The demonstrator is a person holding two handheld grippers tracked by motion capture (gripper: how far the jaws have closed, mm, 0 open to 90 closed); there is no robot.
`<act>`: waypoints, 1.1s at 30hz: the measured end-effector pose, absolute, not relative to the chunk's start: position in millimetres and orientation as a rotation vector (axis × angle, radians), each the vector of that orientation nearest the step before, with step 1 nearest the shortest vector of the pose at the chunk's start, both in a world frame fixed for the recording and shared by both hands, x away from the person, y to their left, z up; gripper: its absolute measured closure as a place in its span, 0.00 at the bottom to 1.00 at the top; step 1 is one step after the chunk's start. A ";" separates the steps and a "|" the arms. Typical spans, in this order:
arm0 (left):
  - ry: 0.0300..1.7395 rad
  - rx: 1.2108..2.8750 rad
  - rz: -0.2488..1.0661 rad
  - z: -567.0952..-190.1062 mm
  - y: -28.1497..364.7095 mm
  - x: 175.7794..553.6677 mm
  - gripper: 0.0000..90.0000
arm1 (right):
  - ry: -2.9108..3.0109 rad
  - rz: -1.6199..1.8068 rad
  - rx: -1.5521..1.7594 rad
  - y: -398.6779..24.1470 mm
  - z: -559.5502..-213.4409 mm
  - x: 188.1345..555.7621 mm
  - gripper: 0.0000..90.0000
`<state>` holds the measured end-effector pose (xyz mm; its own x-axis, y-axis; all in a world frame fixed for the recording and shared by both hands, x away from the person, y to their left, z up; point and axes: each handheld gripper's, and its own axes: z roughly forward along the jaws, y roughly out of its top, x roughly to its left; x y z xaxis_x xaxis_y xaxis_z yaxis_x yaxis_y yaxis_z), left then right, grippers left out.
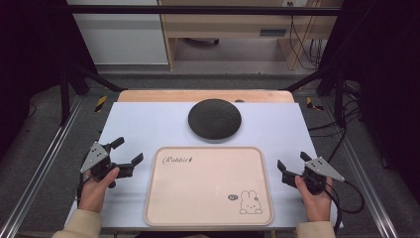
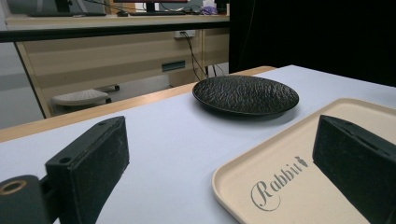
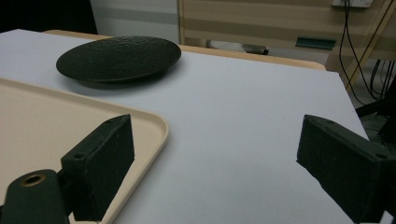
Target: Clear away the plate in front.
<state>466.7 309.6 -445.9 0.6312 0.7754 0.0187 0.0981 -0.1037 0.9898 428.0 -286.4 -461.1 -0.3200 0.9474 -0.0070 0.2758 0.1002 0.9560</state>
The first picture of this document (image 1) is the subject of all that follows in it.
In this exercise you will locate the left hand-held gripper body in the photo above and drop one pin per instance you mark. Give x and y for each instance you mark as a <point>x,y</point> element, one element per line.
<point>94,158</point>

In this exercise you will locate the black metal crossbar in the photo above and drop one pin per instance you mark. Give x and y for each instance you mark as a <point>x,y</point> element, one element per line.
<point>198,10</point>

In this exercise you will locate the white cabinet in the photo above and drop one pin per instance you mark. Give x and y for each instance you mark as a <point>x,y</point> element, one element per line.
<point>122,36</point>

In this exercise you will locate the person's left hand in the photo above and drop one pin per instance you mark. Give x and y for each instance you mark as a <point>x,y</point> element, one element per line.
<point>94,195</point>

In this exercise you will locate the beige tray with rabbit print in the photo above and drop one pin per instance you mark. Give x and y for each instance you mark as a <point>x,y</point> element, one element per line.
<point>204,191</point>

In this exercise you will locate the black metal stand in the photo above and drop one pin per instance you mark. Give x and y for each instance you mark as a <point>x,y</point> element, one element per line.
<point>64,95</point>
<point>338,95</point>

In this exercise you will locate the yellow black striped tape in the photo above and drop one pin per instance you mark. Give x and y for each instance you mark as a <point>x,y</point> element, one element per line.
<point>312,104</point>
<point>101,103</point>

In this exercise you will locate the wooden desk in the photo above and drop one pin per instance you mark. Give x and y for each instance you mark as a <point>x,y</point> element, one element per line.
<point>231,24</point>

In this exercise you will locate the aluminium rail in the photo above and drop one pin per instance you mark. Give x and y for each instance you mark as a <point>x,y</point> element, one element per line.
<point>39,165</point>
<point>363,172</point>

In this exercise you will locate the person's right hand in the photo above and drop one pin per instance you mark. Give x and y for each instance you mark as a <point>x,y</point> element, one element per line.
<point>315,206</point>

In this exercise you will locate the black round plate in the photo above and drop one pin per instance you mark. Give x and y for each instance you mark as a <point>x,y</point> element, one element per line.
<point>214,119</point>

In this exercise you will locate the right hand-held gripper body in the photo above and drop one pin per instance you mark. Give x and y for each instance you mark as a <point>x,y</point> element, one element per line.
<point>318,165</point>

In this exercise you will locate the white table cover sheet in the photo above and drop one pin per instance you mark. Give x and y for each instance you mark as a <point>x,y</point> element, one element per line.
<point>148,125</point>

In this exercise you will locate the black curtain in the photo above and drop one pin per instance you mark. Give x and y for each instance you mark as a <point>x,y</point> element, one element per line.
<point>383,66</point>
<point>29,49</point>

